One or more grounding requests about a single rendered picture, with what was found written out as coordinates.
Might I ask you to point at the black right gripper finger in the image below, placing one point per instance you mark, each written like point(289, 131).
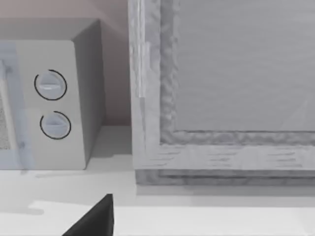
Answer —
point(98, 218)

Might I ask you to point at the pale round microwave knob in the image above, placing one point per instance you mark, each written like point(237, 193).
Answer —
point(50, 84)
point(55, 125)

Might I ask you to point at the pale microwave oven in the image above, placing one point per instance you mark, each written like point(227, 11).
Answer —
point(56, 103)

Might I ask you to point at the pale blue microwave door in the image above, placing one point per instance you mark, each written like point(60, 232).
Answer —
point(17, 103)

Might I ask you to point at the grey cabinet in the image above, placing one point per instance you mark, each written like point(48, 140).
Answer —
point(221, 98)

